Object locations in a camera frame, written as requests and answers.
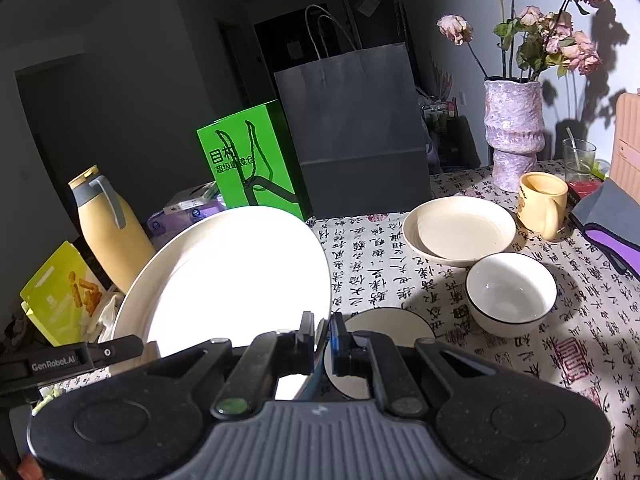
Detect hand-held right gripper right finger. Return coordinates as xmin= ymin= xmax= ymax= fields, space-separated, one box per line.
xmin=327 ymin=312 xmax=506 ymax=417

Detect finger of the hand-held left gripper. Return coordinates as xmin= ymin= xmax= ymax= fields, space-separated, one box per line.
xmin=82 ymin=336 xmax=146 ymax=368

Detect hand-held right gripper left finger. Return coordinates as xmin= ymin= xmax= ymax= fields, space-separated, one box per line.
xmin=140 ymin=311 xmax=326 ymax=420

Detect white bowl black rim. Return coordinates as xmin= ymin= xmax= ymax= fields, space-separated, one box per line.
xmin=322 ymin=307 xmax=437 ymax=401
xmin=465 ymin=252 xmax=558 ymax=338

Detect cream plate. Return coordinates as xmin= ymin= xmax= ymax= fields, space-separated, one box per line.
xmin=402 ymin=197 xmax=517 ymax=268
xmin=109 ymin=206 xmax=332 ymax=402

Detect yellow-green snack box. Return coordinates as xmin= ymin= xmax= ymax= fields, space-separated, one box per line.
xmin=20 ymin=241 xmax=108 ymax=347

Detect calligraphy printed tablecloth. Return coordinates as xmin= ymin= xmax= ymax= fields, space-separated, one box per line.
xmin=30 ymin=160 xmax=640 ymax=480

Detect yellow thermos jug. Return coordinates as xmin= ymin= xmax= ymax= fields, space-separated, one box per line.
xmin=68 ymin=165 xmax=157 ymax=293

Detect small white carton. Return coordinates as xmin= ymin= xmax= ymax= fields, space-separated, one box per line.
xmin=164 ymin=183 xmax=221 ymax=211

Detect green paper bag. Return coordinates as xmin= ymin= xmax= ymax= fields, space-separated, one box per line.
xmin=196 ymin=100 xmax=308 ymax=221

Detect dark paper bag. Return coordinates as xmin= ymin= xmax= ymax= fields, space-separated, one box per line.
xmin=273 ymin=4 xmax=432 ymax=220

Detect yellow mug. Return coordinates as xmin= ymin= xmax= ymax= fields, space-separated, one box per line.
xmin=516 ymin=171 xmax=570 ymax=242

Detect purple glass vase with flowers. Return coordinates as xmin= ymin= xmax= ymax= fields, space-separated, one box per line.
xmin=483 ymin=77 xmax=545 ymax=193

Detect small red box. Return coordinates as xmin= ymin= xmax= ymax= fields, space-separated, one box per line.
xmin=567 ymin=180 xmax=608 ymax=206

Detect grey purple cloth bag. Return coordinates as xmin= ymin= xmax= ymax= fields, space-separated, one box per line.
xmin=570 ymin=177 xmax=640 ymax=278

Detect white straw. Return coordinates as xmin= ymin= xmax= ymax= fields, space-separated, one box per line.
xmin=565 ymin=127 xmax=588 ymax=173

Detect clear drinking glass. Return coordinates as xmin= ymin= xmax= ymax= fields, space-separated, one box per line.
xmin=562 ymin=138 xmax=598 ymax=183

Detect pink hard case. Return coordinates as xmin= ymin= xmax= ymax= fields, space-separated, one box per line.
xmin=607 ymin=89 xmax=640 ymax=183

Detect dried pink roses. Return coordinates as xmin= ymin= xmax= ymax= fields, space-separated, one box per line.
xmin=437 ymin=0 xmax=608 ymax=83

